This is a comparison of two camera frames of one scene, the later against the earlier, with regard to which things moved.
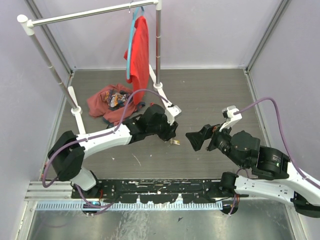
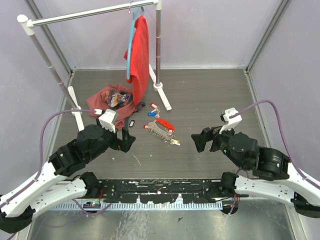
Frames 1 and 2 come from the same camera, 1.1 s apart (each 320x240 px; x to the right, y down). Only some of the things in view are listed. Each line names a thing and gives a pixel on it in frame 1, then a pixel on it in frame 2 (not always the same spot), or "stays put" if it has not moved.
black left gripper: x=170 y=132 -> x=124 y=144
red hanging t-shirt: x=140 y=62 stays put
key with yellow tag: x=176 y=142 stays put
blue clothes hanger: x=130 y=39 stays put
